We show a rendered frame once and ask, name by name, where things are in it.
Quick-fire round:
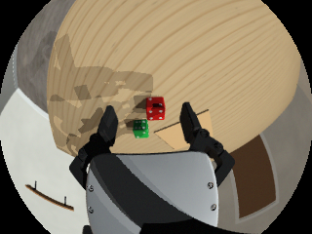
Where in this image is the green die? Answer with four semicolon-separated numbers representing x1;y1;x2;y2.
133;120;149;138

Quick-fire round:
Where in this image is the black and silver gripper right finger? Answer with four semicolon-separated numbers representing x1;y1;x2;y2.
179;101;235;187

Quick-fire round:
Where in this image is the red die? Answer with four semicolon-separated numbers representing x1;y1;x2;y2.
146;97;166;121

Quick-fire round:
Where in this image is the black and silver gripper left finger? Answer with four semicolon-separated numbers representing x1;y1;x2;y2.
69;105;119;190

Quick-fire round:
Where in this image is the tan flat mat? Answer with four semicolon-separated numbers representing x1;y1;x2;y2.
154;109;213;150

